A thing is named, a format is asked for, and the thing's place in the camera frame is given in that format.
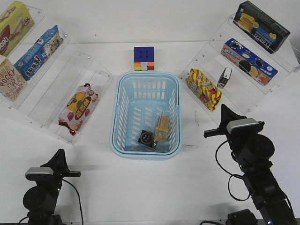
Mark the black tissue pack on shelf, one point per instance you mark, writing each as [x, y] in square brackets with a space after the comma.
[224, 78]

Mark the left clear acrylic shelf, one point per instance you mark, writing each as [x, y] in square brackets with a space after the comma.
[50, 89]

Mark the clear acrylic shelf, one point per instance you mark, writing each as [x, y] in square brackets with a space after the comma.
[50, 89]
[242, 93]

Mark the yellow green snack box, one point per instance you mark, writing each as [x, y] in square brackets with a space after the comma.
[15, 22]

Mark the bread slice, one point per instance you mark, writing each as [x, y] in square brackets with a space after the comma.
[162, 128]

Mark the right clear acrylic shelf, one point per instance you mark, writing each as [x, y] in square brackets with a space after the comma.
[242, 93]

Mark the Pocky snack box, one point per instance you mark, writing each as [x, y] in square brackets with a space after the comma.
[12, 82]

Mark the blue cookie bag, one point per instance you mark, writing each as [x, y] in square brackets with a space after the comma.
[39, 53]

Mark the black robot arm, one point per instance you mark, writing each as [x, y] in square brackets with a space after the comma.
[41, 199]
[252, 152]

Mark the blue sandwich cookie box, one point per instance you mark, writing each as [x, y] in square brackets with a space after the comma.
[248, 62]

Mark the multicolour puzzle cube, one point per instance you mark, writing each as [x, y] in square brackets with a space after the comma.
[143, 58]

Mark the red yellow striped snack bag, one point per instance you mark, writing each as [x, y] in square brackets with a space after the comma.
[203, 89]

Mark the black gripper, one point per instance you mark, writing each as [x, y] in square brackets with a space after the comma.
[58, 169]
[227, 115]

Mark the pink strawberry snack bag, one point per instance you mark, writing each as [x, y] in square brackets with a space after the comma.
[78, 109]

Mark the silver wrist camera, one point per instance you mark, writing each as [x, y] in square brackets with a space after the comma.
[39, 173]
[248, 125]

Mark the light blue plastic basket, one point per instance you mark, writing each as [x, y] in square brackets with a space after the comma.
[140, 98]

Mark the dark Tralizza biscuit box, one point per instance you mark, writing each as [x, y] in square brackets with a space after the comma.
[263, 29]

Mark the black tissue pack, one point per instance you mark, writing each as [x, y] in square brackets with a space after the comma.
[224, 78]
[146, 138]

